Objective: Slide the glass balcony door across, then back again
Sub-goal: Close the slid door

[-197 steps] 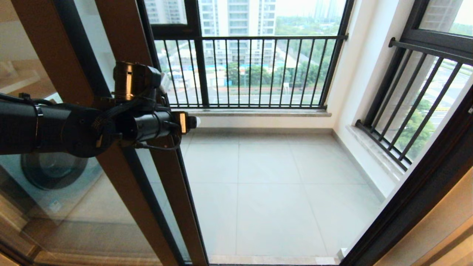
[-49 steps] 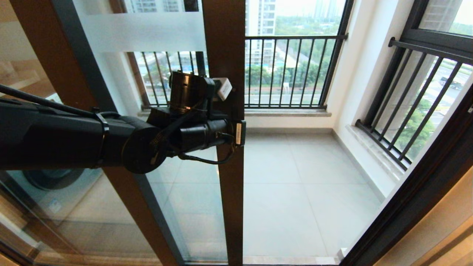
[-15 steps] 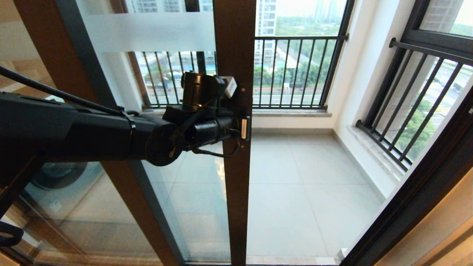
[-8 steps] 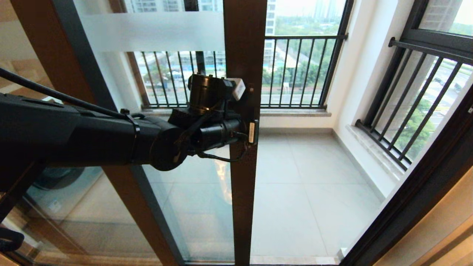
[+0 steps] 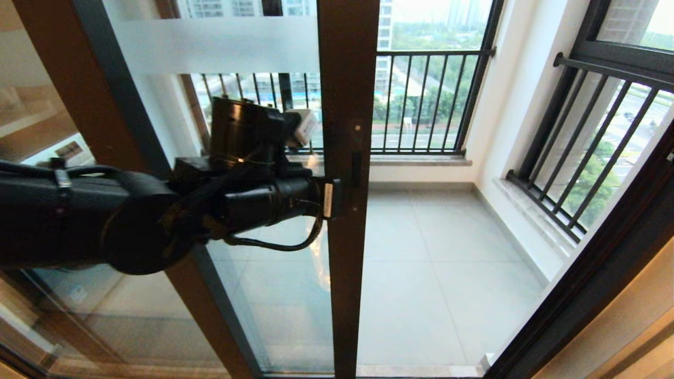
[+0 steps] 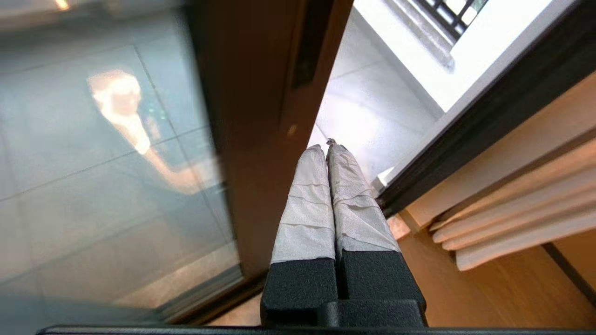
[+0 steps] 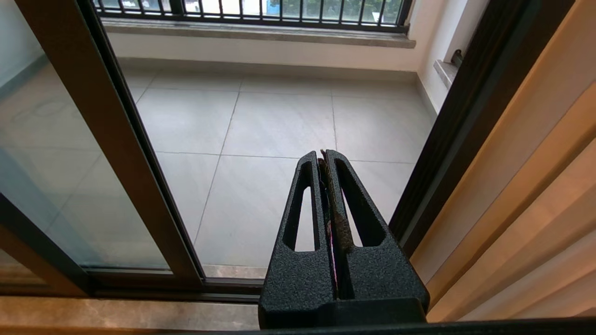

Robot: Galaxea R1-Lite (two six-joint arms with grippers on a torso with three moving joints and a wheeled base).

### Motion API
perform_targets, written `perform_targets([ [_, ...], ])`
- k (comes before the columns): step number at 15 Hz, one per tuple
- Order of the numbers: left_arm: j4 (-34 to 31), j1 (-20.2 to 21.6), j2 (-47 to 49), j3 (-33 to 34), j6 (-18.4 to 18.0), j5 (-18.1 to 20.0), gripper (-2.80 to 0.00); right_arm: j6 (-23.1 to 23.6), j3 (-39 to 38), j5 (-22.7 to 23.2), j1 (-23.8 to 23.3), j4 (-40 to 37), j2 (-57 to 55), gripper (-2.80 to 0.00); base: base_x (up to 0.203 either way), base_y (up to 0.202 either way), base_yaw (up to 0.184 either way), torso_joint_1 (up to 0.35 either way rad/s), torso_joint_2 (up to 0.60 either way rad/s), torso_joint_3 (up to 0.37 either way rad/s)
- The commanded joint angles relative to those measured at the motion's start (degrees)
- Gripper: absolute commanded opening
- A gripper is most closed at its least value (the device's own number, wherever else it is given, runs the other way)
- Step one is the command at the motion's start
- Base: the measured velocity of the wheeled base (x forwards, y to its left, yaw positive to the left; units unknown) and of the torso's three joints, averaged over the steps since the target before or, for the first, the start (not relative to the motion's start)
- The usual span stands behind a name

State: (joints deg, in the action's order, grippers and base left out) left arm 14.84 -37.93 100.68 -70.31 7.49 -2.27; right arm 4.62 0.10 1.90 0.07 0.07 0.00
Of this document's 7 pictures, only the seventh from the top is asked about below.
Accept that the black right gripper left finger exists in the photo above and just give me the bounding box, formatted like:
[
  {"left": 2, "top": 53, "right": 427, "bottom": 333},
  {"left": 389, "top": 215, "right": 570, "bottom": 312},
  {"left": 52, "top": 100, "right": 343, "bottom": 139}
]
[{"left": 258, "top": 150, "right": 338, "bottom": 328}]

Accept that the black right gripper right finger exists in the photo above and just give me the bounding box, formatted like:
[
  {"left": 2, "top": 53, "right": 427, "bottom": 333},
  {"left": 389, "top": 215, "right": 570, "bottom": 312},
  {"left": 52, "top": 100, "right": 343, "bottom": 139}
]
[{"left": 320, "top": 149, "right": 430, "bottom": 328}]

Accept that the brown-framed sliding glass door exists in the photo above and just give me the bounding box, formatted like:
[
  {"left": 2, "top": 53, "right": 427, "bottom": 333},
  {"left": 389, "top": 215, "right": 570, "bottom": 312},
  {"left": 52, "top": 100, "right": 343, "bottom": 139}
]
[{"left": 0, "top": 0, "right": 206, "bottom": 293}]

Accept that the dark metal floor door track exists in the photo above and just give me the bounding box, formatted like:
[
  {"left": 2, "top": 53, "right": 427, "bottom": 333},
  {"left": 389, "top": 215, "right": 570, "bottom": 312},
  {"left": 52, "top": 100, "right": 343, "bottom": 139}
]
[{"left": 88, "top": 275, "right": 267, "bottom": 304}]

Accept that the beige wooden door casing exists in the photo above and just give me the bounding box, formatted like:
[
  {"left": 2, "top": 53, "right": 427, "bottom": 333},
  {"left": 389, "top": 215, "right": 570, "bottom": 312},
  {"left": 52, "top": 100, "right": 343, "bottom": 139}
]
[{"left": 410, "top": 0, "right": 596, "bottom": 322}]

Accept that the short grey stone window sill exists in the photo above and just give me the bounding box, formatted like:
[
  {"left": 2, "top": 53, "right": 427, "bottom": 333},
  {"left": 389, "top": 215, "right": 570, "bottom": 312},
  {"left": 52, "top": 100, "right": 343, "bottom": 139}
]
[{"left": 434, "top": 60, "right": 459, "bottom": 90}]

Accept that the long grey stone window sill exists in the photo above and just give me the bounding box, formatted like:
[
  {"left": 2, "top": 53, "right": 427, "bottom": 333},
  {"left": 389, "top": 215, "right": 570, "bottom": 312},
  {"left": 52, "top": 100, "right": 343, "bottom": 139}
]
[{"left": 102, "top": 18, "right": 416, "bottom": 49}]

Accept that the black long window railing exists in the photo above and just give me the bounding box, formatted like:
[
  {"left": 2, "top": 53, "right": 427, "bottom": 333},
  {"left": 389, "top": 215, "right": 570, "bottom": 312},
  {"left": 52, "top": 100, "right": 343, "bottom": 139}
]
[{"left": 93, "top": 0, "right": 413, "bottom": 34}]

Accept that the brown-framed fixed glass door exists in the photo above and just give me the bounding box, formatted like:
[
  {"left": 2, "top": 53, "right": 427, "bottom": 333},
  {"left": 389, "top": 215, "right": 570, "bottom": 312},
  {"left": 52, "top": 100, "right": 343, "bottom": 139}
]
[{"left": 0, "top": 193, "right": 91, "bottom": 297}]

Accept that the dark door frame jamb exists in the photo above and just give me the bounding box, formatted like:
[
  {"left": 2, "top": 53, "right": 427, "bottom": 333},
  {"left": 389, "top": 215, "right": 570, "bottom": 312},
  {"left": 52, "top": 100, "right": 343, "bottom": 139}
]
[{"left": 389, "top": 0, "right": 576, "bottom": 257}]

